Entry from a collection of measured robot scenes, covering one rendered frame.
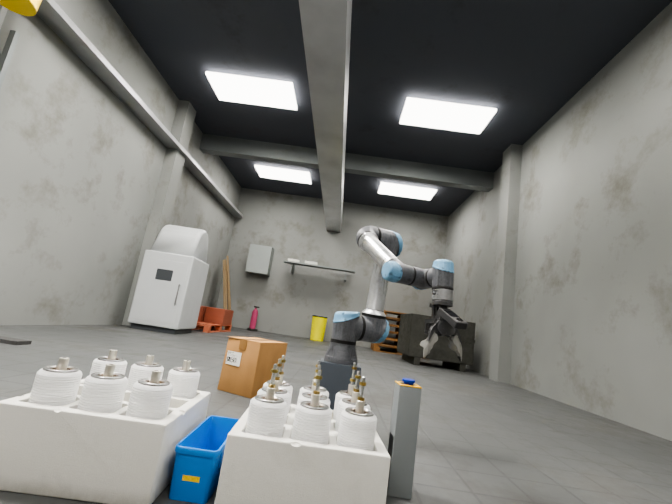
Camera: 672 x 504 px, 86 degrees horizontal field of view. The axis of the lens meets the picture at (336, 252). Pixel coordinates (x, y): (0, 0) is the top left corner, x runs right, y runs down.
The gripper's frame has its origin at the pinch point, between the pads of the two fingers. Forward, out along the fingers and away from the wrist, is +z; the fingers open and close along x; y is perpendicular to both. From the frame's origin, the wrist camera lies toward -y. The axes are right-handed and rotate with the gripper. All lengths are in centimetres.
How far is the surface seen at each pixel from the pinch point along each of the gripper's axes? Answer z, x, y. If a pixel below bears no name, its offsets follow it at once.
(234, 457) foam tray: 27, 67, -12
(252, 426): 20, 63, -10
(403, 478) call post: 34.6, 15.4, -3.2
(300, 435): 21, 52, -13
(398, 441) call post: 24.7, 17.8, -3.1
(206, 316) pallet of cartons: -27, 63, 609
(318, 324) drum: -44, -187, 710
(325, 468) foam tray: 27, 46, -19
